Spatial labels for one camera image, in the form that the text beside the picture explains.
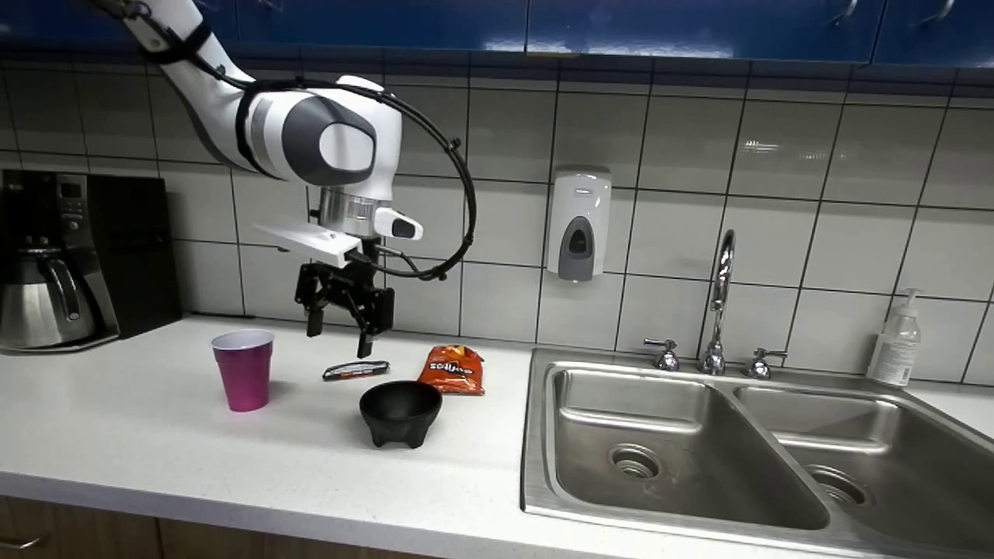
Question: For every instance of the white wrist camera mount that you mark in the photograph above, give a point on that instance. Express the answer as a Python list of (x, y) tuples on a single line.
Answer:
[(310, 239)]

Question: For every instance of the chrome sink faucet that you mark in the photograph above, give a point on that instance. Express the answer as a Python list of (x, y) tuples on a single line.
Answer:
[(720, 269)]

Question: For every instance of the stainless steel coffee carafe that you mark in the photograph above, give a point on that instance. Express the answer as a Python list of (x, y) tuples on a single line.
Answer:
[(40, 299)]

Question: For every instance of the wooden base cabinet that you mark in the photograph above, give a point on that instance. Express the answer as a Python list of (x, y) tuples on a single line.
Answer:
[(104, 533)]

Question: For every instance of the blue wall cabinets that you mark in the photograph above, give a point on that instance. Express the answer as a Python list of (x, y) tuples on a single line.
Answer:
[(414, 19)]

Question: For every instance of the black silver coffee maker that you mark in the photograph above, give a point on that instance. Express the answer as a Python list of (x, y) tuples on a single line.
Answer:
[(135, 253)]

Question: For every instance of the clear pump soap bottle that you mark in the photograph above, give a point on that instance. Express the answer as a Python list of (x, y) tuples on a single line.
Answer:
[(891, 345)]

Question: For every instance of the stainless steel double sink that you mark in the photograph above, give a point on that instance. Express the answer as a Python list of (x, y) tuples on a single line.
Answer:
[(671, 414)]

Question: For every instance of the orange chip bag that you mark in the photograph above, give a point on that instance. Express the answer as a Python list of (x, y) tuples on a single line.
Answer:
[(451, 371)]

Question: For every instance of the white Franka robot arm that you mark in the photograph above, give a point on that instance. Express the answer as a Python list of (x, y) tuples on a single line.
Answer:
[(257, 128)]

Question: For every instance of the white wall soap dispenser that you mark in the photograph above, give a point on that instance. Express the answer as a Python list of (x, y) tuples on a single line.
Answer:
[(577, 221)]

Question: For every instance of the purple plastic cup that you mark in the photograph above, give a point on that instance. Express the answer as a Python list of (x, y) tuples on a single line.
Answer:
[(244, 375)]

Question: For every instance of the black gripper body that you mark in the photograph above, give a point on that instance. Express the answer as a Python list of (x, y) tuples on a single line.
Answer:
[(359, 290)]

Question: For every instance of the dark rectangular snack packet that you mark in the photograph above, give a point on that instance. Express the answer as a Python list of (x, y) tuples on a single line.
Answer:
[(356, 371)]

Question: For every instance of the black footed bowl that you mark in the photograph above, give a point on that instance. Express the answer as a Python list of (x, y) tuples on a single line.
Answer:
[(402, 414)]

